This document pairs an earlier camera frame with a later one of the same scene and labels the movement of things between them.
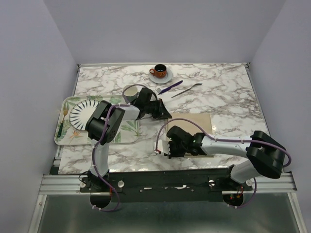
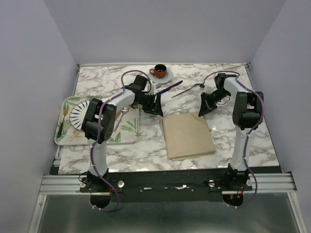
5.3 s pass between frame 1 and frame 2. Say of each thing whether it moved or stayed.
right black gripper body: moved
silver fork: stayed
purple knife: stayed
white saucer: stayed
